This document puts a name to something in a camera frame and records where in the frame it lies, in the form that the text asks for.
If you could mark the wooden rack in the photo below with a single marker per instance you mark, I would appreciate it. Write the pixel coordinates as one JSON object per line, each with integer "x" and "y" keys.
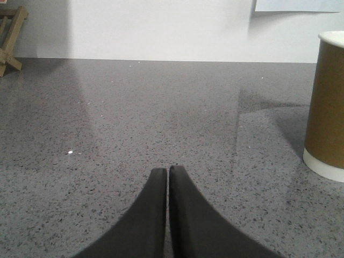
{"x": 17, "y": 17}

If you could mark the brown paper cup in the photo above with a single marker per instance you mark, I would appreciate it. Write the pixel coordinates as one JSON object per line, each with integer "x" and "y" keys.
{"x": 323, "y": 145}

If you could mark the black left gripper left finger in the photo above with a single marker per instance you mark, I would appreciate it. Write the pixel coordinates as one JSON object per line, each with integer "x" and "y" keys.
{"x": 140, "y": 231}

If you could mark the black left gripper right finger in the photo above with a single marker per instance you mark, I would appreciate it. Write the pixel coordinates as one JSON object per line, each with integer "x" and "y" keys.
{"x": 198, "y": 230}

